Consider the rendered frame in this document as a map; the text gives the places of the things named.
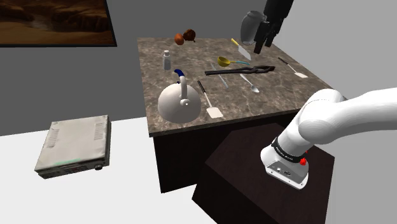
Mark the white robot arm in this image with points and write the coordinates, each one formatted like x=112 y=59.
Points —
x=328 y=119

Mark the black tongs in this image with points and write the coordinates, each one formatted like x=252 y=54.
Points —
x=235 y=71

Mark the dark table with marble top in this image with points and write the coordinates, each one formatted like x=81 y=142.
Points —
x=273 y=90

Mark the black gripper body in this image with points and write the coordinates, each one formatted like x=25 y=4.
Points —
x=276 y=11

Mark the slim silver table knife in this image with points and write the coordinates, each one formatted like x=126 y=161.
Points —
x=220 y=77

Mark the grey vase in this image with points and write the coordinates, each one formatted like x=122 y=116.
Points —
x=249 y=28

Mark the dark brown lumpy fruit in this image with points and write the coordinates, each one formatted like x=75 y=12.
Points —
x=189 y=35

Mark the orange round fruit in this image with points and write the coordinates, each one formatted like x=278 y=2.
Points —
x=179 y=39

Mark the framed brown landscape picture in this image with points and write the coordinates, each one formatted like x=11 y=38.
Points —
x=52 y=21

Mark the grey salt shaker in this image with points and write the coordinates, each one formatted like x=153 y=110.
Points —
x=167 y=62

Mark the silver spoon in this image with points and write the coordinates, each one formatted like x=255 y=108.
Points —
x=254 y=89

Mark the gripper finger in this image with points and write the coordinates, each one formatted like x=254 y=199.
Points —
x=262 y=37
x=273 y=35

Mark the dark robot stand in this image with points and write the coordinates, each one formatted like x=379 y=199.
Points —
x=248 y=192

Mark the grey electronic box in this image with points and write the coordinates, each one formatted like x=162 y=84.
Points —
x=74 y=142

